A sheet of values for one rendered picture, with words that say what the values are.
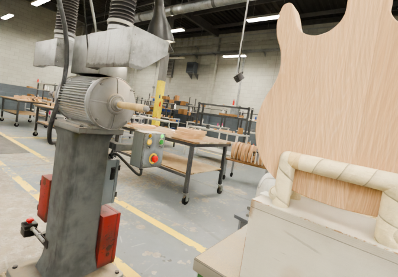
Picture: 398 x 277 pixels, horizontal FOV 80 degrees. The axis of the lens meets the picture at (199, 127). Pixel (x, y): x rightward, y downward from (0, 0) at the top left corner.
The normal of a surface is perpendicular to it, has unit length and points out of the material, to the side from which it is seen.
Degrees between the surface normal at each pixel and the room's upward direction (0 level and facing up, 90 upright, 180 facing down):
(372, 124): 90
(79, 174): 90
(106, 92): 85
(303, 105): 90
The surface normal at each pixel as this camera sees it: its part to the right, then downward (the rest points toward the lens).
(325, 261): -0.62, -0.05
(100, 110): 0.69, 0.20
